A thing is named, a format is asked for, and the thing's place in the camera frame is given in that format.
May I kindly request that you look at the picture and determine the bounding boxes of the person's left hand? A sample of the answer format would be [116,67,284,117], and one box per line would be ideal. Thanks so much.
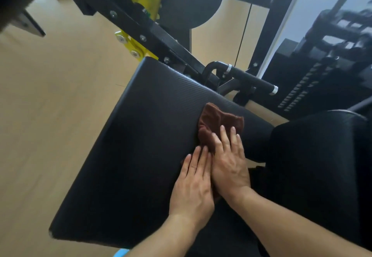
[169,146,215,229]

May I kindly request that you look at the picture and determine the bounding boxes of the person's right hand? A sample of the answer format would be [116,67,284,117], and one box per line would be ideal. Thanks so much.
[211,125,251,204]

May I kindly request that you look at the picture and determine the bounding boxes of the brown cleaning cloth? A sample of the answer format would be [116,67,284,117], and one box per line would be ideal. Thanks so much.
[181,102,245,205]

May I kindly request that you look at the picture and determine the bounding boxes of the person's left forearm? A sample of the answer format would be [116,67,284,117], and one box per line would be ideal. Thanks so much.
[124,214,204,257]

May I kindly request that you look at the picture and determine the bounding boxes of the person's right forearm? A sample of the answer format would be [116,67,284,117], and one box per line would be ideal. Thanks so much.
[224,186,372,257]

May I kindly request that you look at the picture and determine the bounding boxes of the black padded machine seat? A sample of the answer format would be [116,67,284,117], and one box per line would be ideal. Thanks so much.
[49,57,275,250]

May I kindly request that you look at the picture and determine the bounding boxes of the black padded cushion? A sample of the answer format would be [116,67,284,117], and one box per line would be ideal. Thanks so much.
[266,110,372,250]

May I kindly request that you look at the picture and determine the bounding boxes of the black weight stack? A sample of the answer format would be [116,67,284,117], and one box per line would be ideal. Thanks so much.
[276,58,342,112]

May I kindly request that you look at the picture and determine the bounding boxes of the black round roller pad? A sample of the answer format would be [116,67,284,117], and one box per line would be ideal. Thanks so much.
[158,0,225,31]

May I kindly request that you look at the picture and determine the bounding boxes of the black gym machine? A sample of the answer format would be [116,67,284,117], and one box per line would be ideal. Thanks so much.
[263,8,372,121]

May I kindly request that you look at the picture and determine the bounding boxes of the grey metal foot plate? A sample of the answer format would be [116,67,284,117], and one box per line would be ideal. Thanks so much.
[13,10,46,38]

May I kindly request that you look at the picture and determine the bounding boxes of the black handle bar foam grip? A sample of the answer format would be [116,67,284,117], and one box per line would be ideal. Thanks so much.
[201,61,279,96]

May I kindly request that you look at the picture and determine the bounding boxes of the black steel cable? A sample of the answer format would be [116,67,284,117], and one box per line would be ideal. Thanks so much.
[234,0,261,66]

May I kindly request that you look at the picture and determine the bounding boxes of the black upright frame post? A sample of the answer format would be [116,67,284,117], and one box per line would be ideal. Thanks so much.
[249,0,306,78]

